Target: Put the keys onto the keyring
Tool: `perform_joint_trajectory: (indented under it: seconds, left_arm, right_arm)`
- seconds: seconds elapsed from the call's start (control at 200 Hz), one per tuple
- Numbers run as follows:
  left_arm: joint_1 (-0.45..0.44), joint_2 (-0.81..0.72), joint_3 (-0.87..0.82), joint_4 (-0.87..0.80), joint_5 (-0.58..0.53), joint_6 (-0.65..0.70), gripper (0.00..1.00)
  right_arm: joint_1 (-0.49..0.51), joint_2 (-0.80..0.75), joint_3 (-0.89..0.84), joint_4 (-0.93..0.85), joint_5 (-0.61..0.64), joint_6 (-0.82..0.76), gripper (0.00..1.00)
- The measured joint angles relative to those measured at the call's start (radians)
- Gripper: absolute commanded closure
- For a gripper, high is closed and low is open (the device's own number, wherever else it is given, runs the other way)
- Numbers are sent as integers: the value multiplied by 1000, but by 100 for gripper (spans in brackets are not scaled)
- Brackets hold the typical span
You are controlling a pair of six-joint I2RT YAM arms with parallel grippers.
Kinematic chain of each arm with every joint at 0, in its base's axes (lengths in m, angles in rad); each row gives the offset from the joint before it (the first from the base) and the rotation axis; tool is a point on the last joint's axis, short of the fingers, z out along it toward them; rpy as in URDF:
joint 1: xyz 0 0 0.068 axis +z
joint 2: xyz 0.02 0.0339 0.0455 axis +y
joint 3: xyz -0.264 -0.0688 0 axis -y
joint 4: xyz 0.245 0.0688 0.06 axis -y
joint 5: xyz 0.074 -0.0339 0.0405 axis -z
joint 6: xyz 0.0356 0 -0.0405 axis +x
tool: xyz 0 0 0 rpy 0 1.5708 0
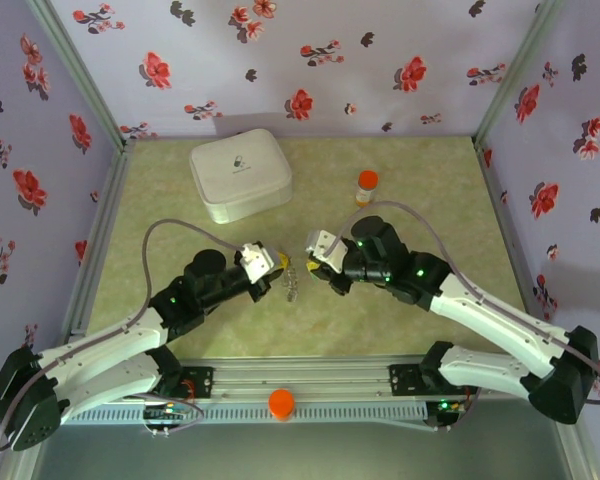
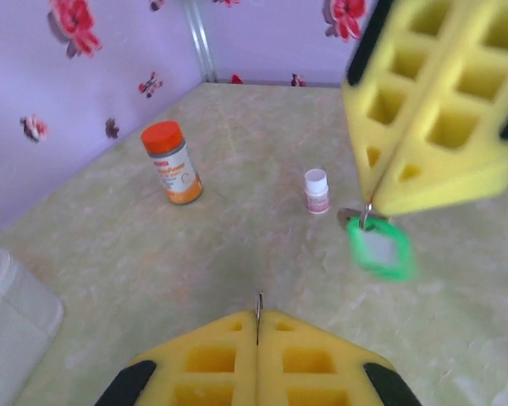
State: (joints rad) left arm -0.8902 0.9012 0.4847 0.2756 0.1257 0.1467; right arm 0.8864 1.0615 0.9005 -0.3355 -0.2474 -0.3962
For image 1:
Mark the clear plastic bag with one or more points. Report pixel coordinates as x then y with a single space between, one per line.
292 290

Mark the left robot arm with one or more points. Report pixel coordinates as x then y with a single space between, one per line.
105 350

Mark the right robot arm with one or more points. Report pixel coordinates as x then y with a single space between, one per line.
490 320

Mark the orange-capped pill bottle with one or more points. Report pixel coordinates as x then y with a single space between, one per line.
366 187

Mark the white medicine case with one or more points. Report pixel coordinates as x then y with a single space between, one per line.
240 170

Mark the small green circuit board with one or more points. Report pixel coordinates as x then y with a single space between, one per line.
167 412
447 407

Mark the orange round button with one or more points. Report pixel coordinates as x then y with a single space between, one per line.
281 404

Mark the grey metal panel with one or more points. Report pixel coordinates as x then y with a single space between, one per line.
300 455

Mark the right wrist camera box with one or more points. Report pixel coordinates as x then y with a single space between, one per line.
325 247

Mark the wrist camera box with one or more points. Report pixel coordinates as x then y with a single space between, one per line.
325 247
255 262

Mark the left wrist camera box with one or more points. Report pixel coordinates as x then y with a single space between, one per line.
255 262

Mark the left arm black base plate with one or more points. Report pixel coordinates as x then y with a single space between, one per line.
202 380

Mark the aluminium front rail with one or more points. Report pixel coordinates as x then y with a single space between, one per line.
300 372

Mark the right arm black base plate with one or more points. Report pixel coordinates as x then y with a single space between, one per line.
402 377

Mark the aluminium side rail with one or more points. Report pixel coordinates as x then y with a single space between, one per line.
497 200
111 200

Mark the aluminium corner post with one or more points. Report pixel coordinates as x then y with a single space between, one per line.
517 75
82 80

